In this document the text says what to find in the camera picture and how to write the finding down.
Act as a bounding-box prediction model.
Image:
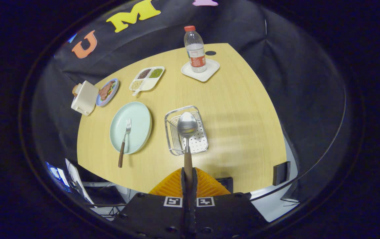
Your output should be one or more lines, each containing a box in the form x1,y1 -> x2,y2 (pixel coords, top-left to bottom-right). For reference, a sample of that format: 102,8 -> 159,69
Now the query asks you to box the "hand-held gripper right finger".
190,168 -> 267,239

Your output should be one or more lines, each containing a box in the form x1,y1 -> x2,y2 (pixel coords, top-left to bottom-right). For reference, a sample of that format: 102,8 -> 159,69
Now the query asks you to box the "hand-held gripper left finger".
112,168 -> 190,239

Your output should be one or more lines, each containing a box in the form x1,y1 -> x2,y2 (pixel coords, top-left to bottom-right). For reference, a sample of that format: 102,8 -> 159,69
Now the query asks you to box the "wooden handled fork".
118,119 -> 132,168

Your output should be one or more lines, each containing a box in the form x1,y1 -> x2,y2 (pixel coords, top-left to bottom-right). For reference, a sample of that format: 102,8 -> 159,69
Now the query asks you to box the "wooden handled spoon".
177,112 -> 198,199

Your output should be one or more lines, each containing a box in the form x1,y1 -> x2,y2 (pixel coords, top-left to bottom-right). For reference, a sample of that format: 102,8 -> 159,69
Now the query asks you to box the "low black block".
217,177 -> 234,194

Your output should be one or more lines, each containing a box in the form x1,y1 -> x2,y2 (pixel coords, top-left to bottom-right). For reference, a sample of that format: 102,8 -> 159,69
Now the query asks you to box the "tall black block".
273,161 -> 291,186

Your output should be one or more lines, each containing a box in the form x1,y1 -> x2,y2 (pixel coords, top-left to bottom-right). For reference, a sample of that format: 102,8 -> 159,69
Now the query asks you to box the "pale green round plate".
109,101 -> 153,155

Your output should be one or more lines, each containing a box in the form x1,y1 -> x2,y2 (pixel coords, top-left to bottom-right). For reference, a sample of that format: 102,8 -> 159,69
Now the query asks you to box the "computer monitor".
46,161 -> 73,193

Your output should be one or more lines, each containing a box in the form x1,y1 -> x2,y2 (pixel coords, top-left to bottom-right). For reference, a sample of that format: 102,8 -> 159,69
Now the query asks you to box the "small blue plate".
96,78 -> 120,107

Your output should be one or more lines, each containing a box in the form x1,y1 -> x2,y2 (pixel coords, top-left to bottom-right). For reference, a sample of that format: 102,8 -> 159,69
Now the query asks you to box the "white divided dish with beans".
129,66 -> 165,97

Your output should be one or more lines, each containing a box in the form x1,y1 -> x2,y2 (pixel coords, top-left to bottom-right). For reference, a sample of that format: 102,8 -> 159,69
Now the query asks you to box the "sliced meat with greens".
98,80 -> 116,101

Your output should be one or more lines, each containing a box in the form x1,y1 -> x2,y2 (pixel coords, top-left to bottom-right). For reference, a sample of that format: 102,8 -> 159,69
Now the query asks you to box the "white toaster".
71,80 -> 99,116

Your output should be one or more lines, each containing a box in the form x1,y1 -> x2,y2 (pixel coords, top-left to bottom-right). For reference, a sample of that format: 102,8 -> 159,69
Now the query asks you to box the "white square coaster tray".
181,58 -> 220,82

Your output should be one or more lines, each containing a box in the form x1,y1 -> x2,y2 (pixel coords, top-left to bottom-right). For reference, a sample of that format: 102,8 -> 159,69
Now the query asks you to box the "black backdrop cloth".
31,0 -> 346,199

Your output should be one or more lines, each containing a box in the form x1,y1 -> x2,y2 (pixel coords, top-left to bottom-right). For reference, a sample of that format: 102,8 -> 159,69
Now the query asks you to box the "clear red-capped water bottle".
184,26 -> 207,73

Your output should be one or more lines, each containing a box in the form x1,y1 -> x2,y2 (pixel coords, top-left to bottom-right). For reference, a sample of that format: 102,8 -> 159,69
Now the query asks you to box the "metal wire basket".
164,106 -> 209,156

